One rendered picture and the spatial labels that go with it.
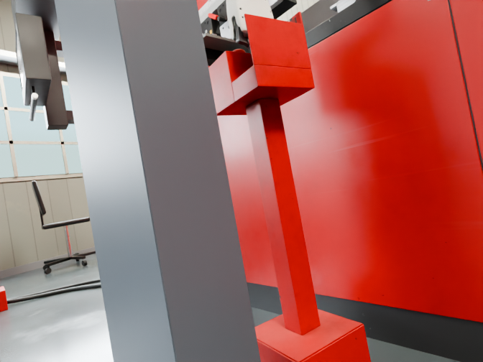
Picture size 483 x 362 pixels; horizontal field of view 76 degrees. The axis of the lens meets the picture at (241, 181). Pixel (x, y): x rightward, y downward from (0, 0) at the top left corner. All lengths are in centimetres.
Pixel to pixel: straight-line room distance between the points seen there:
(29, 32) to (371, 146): 185
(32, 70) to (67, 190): 259
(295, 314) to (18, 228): 377
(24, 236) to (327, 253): 371
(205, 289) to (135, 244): 13
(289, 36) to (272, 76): 12
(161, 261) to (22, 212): 385
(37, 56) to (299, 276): 180
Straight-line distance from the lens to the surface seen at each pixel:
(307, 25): 185
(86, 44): 60
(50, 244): 434
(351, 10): 93
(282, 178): 71
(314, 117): 94
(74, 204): 446
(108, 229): 56
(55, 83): 249
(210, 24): 155
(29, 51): 211
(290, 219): 72
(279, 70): 69
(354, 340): 79
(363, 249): 91
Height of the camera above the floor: 46
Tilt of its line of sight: 2 degrees up
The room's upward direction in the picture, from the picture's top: 10 degrees counter-clockwise
